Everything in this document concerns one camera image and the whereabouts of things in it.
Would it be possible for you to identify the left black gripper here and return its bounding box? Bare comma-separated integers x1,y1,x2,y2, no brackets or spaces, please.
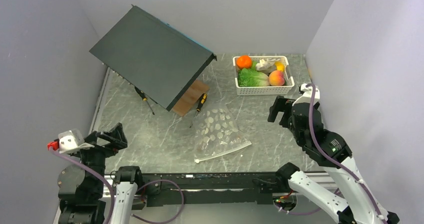
73,122,126,197

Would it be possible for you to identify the pink yellow peach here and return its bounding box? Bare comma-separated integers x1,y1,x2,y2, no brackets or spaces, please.
268,70,286,86

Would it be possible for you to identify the yellow lemon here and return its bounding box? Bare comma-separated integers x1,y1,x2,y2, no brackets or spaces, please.
274,61,286,72

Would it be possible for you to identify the orange tangerine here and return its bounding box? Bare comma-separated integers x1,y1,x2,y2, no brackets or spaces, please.
235,55,253,70

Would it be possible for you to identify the clear zip top bag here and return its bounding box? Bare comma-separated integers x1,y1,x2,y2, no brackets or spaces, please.
193,102,252,164

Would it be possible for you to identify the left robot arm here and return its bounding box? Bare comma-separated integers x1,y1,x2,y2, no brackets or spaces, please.
47,123,144,224

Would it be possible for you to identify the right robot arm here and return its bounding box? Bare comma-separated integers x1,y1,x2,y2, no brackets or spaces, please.
267,96,400,224

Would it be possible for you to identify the white plastic basket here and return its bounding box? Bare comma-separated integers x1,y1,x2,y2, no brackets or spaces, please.
232,55,295,96

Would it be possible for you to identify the green lettuce head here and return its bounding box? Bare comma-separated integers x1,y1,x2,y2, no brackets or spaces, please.
237,68,270,87

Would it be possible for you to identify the yellow black screwdriver right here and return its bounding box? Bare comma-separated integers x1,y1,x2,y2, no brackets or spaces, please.
189,93,208,128

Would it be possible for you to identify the yellow black screwdriver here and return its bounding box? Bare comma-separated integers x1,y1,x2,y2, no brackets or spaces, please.
134,87,155,115
189,93,208,128

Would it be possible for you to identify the yellow black screwdriver left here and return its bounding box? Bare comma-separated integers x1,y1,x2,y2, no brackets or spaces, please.
134,87,155,115

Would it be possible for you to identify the brown wooden board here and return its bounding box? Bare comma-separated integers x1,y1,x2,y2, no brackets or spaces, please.
171,80,210,117

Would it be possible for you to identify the dark grey server chassis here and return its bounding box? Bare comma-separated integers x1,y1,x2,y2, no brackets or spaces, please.
90,5,217,111

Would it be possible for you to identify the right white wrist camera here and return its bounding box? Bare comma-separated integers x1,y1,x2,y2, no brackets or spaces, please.
297,83,321,105

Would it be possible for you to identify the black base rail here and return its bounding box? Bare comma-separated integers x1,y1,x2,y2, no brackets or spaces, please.
104,172,335,207

